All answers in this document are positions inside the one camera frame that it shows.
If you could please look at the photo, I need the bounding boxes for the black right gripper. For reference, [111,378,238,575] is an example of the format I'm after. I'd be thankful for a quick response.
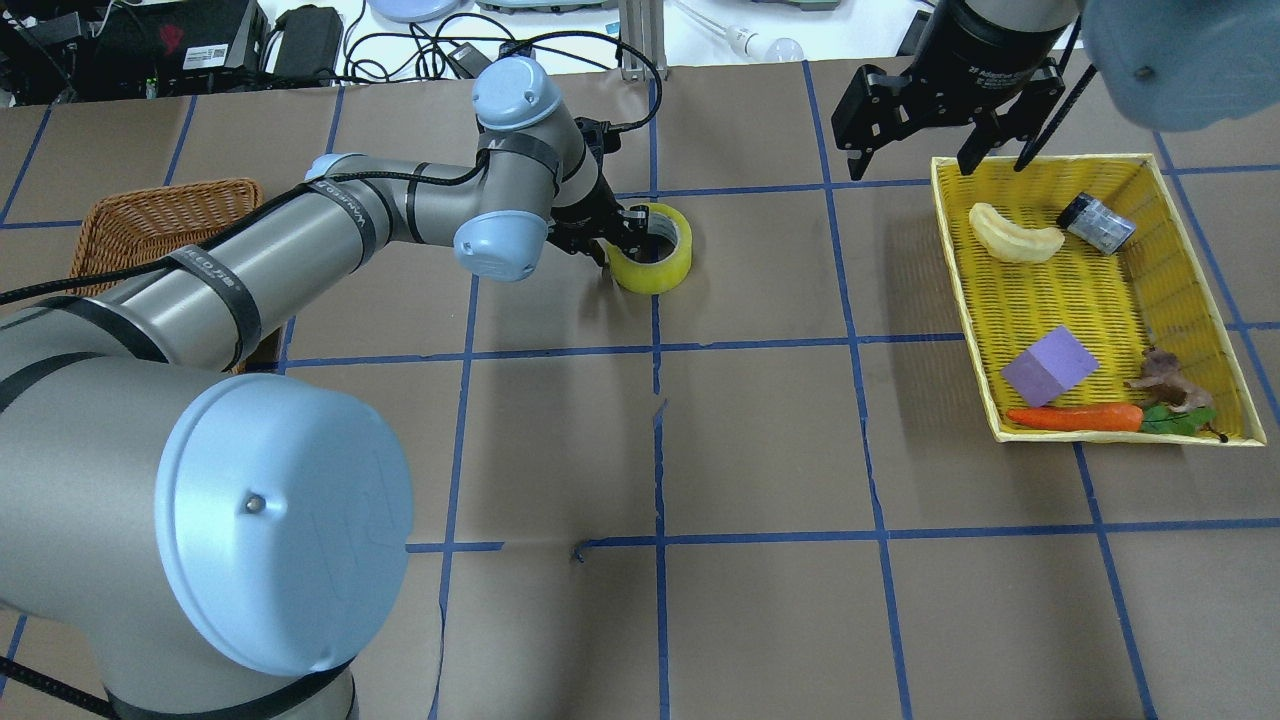
[831,1,1068,181]

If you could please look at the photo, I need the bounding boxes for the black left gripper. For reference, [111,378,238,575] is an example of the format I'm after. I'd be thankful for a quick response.
[548,118,649,268]

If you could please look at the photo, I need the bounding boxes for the yellow packing tape roll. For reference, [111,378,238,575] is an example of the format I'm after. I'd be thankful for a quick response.
[605,202,694,295]

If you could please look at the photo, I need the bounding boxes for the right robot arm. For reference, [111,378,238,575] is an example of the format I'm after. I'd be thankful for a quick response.
[831,1,1279,181]

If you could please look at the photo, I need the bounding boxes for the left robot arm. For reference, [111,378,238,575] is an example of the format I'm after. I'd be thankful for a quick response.
[3,55,644,719]

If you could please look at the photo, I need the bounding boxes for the pale bread piece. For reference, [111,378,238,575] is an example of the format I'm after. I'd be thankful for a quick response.
[968,202,1066,264]

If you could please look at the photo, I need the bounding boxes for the small labelled can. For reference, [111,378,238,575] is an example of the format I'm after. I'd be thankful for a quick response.
[1055,192,1137,256]

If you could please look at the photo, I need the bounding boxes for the yellow plastic tray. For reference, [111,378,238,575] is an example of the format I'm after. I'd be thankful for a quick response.
[931,152,1268,448]

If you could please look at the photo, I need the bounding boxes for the purple foam block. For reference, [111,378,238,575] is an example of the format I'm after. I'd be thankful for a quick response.
[1000,325,1100,407]

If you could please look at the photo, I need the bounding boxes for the orange toy carrot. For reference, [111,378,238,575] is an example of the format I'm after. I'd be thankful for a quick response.
[1005,404,1146,432]

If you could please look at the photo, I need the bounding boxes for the brown toy figure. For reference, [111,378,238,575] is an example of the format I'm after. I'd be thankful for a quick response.
[1124,346,1215,414]

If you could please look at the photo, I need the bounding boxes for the black power adapter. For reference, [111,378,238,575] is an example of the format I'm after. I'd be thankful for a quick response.
[270,4,344,87]

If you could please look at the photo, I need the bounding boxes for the brown wicker basket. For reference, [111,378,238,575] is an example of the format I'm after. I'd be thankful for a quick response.
[38,178,264,363]

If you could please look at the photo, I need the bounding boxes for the black computer box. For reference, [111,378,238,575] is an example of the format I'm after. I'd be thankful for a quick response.
[3,1,268,105]

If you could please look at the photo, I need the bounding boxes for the aluminium frame post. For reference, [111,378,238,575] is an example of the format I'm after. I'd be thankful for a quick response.
[617,1,669,82]

